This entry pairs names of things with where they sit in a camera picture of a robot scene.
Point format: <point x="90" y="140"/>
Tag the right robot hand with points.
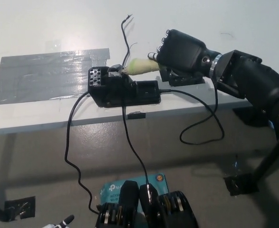
<point x="182" y="54"/>

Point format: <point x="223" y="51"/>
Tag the teal router box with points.
<point x="110" y="188"/>

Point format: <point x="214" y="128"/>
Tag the grey duct tape patch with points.
<point x="44" y="73"/>

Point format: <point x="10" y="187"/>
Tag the tape-wrapped soldering iron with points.
<point x="141" y="66"/>

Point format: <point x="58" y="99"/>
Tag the black robot torso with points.
<point x="129" y="204"/>

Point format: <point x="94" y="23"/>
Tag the black iron holder plate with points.
<point x="184" y="80"/>

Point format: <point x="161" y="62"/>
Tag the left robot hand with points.
<point x="60" y="223"/>

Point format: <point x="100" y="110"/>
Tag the small black tape strip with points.
<point x="137" y="116"/>

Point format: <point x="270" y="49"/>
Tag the black soldering station base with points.
<point x="119" y="95"/>

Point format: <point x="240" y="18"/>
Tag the black floor tape patch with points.
<point x="241" y="185"/>
<point x="20" y="206"/>

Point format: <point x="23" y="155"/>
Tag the black table frame bracket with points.
<point x="251" y="117"/>

